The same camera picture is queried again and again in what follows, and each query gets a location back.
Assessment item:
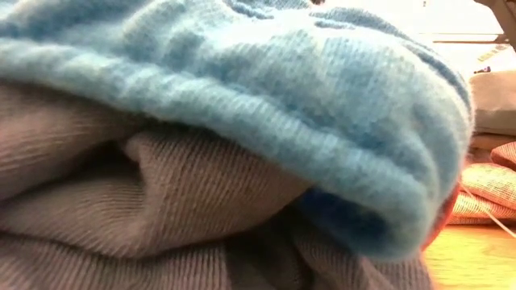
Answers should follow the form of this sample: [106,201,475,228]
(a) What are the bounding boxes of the bright blue sweater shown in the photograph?
[0,0,476,263]

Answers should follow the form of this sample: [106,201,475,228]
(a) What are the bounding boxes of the pink knit garment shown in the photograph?
[447,140,516,226]

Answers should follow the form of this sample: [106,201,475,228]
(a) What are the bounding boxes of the grey-teal shirt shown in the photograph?
[468,68,516,138]

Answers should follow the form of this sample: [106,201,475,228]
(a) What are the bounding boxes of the slate blue sock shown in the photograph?
[0,78,439,290]

